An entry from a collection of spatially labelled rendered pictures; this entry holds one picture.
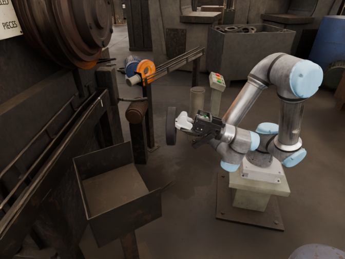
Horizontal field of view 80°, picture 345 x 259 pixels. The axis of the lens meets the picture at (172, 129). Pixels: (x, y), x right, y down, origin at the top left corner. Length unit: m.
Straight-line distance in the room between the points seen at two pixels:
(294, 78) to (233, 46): 2.27
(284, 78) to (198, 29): 2.84
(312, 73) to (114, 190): 0.79
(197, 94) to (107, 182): 1.11
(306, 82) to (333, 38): 3.11
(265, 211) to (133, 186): 0.98
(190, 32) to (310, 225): 2.98
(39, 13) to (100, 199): 0.66
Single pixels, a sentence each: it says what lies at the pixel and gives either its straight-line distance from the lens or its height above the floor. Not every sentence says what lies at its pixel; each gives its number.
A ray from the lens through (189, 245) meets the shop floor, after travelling 1.34.
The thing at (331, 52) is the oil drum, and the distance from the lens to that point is 3.96.
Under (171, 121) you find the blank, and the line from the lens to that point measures 0.76.
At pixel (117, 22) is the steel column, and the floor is 0.10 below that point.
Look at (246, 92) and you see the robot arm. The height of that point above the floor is 0.84.
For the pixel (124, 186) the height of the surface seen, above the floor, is 0.60.
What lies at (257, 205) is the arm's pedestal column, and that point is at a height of 0.07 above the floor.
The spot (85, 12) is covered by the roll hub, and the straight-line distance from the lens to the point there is 0.93.
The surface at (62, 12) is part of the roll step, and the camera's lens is 0.93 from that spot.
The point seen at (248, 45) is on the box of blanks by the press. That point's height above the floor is 0.58.
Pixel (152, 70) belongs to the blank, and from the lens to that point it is 1.60.
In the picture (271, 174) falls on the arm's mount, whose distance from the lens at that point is 1.27.
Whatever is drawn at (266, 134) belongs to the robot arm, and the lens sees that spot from 1.16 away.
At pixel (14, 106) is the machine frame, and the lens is 0.88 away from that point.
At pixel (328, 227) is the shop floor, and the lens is 1.68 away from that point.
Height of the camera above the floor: 1.19
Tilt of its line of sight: 34 degrees down
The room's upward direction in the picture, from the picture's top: straight up
